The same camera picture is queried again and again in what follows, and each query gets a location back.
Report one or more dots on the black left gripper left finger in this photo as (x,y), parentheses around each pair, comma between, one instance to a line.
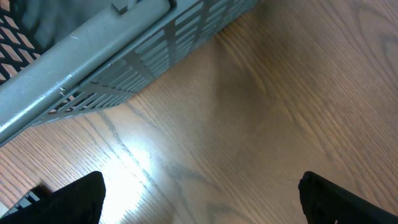
(79,202)

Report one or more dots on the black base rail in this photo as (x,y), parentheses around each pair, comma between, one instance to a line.
(31,197)

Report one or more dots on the dark grey plastic basket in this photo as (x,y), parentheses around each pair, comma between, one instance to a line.
(66,58)

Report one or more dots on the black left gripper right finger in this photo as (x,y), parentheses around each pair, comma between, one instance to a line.
(325,202)

